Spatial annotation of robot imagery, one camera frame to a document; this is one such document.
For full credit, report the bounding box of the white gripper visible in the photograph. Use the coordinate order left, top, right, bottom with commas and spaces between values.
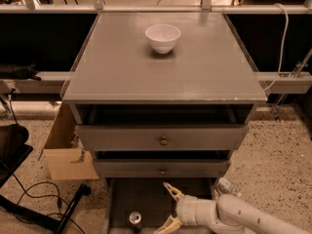
153, 182, 218, 234

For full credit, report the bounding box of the redbull can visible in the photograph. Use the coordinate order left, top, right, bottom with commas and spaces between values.
129, 211, 142, 233

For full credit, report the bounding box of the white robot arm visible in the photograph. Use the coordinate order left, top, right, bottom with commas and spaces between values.
154, 182, 311, 234

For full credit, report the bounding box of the grey bottom drawer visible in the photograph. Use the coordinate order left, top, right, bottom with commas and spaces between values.
103, 177, 215, 234

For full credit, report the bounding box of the grey drawer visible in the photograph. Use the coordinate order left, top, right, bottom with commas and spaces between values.
103, 177, 215, 234
76, 104, 248, 151
93, 150, 230, 178

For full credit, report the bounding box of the grey middle drawer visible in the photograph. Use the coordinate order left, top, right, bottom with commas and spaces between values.
93, 150, 230, 178

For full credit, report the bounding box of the grey top drawer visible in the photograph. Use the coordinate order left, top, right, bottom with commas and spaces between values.
76, 104, 248, 151

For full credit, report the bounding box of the grey drawer cabinet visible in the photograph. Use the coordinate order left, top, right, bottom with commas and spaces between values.
61, 11, 268, 180

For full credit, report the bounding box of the cardboard box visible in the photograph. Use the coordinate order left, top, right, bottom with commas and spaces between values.
43, 103, 98, 180

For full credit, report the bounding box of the black chair base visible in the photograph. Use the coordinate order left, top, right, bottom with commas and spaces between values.
0, 124, 93, 234

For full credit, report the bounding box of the white ceramic bowl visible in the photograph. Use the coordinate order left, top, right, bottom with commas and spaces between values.
145, 24, 181, 54

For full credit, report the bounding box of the black floor cable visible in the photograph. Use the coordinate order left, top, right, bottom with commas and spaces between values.
0, 159, 86, 234

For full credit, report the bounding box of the white hanging cable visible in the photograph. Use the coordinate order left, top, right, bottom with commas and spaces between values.
262, 3, 291, 93

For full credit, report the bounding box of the aluminium frame rail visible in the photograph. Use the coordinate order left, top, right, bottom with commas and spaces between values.
0, 0, 312, 16

